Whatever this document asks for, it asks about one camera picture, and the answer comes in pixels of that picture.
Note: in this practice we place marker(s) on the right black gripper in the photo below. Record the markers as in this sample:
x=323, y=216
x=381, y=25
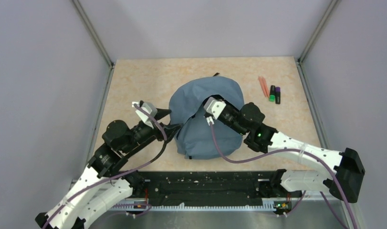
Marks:
x=225, y=101

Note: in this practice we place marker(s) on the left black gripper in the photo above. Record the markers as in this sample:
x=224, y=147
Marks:
x=171, y=130

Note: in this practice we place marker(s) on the blue student backpack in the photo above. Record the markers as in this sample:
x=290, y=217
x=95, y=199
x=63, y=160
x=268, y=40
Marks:
x=196, y=139

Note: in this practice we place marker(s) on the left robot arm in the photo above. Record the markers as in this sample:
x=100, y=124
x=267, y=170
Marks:
x=102, y=184

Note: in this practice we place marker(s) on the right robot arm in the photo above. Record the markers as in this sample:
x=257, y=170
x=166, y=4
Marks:
x=340, y=172

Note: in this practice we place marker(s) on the green highlighter marker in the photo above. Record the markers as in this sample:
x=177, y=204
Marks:
x=272, y=93

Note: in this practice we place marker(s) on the purple highlighter marker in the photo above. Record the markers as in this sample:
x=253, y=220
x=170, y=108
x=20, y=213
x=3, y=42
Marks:
x=277, y=95

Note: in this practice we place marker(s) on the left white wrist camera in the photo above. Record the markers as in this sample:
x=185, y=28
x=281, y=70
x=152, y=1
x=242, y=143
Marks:
x=143, y=110

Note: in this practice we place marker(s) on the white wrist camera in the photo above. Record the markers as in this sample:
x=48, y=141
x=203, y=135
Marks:
x=143, y=110
x=213, y=108

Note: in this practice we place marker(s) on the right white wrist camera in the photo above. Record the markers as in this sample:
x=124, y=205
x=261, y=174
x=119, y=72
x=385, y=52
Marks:
x=213, y=108

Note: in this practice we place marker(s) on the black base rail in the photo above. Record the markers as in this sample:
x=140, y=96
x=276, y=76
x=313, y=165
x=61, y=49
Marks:
x=208, y=189

